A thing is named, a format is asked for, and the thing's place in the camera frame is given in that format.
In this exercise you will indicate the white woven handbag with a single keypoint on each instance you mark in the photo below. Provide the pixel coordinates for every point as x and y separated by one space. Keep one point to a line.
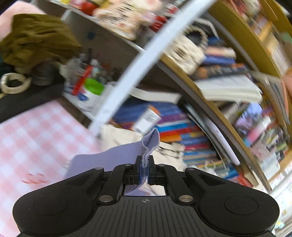
182 50

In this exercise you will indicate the pink checkered tablecloth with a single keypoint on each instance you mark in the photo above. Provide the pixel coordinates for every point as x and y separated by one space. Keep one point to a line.
34 136

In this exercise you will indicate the red round ornament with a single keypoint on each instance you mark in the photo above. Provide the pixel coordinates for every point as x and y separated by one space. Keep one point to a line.
87 8

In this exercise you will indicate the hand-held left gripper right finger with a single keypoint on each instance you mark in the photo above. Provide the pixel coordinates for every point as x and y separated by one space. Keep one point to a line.
151 173

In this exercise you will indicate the olive green cloth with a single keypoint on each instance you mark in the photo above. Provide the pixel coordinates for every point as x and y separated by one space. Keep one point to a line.
38 38

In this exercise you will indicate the row of colourful books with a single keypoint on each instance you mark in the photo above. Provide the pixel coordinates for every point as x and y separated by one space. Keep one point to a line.
173 127

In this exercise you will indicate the white tub green lid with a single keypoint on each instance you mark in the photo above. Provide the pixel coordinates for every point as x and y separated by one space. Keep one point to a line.
92 85

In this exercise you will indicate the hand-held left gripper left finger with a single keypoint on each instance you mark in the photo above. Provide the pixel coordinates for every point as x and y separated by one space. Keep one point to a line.
138 169

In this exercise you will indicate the stack of flat books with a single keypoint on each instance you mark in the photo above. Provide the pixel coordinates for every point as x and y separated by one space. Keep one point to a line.
228 86

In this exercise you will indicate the white barcode box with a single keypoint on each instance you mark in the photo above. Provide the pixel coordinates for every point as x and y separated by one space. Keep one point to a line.
147 119

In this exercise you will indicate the wooden bookshelf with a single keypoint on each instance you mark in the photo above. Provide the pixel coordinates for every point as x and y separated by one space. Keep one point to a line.
230 16

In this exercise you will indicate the black round hat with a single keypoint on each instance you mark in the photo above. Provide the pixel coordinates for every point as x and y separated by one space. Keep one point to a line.
45 77

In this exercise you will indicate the lavender cloth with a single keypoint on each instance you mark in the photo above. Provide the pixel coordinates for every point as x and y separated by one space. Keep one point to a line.
109 157

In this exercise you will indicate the red tassel charm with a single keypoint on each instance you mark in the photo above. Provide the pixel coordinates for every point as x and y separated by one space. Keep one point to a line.
79 79

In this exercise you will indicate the white wristwatch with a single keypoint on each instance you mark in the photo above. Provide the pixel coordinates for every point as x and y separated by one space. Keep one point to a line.
4 85

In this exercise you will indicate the black side table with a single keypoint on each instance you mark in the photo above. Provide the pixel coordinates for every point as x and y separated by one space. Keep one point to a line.
27 102

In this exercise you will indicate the bunch of pens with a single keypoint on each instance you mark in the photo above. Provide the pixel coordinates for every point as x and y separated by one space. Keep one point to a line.
98 66

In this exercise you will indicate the cream t-shirt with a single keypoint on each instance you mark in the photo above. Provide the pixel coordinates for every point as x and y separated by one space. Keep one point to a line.
118 136

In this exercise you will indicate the white shelf unit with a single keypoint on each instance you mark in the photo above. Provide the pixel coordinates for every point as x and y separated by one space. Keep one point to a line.
127 77

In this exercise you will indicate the white flat tablet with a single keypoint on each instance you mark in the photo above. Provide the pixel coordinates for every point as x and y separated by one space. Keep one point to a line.
216 136

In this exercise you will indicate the thick paperback book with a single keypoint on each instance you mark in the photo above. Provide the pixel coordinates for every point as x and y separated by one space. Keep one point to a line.
157 95

